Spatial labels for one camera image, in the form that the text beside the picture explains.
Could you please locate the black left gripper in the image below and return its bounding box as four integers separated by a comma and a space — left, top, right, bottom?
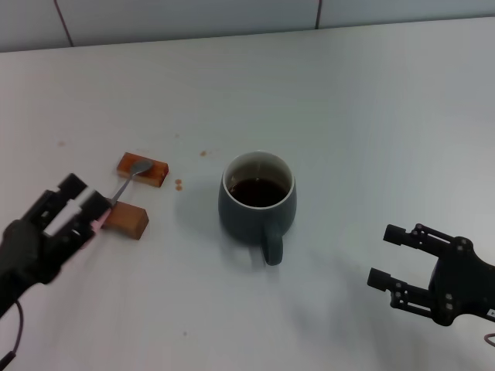
0, 172, 113, 317

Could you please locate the stained wooden block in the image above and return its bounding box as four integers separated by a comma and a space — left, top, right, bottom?
115, 152, 170, 189

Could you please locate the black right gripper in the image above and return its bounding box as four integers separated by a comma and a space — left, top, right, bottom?
366, 222, 495, 327

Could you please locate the pink handled metal spoon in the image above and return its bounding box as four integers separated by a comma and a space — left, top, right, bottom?
79, 160, 154, 250

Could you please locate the dark left gripper cable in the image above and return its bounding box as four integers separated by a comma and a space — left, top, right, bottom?
3, 299, 25, 364

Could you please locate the dark grey ceramic cup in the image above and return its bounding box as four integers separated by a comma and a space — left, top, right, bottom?
217, 149, 299, 267

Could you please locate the plain brown wooden block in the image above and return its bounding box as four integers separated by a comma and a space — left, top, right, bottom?
102, 200, 150, 241

